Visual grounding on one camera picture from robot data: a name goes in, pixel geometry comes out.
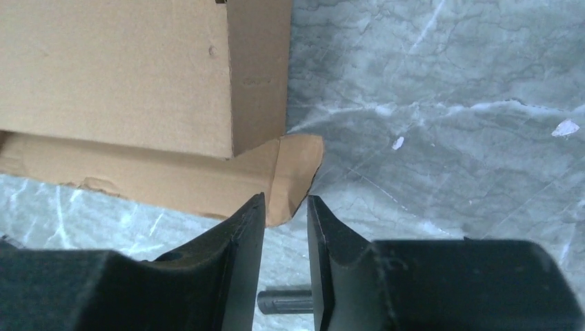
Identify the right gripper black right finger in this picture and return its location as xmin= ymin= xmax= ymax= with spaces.
xmin=307 ymin=195 xmax=584 ymax=330

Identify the brown cardboard box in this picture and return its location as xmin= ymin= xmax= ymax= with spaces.
xmin=1 ymin=1 xmax=324 ymax=226

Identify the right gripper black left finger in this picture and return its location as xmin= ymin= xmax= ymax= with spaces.
xmin=1 ymin=194 xmax=265 ymax=330

